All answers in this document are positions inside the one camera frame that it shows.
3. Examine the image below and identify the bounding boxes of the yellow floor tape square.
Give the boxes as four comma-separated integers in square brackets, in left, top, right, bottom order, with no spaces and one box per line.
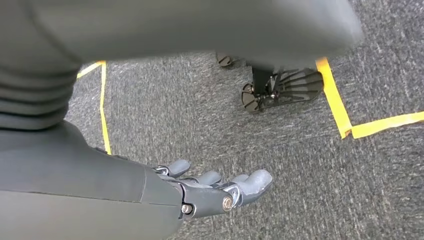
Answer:
[315,57,424,140]

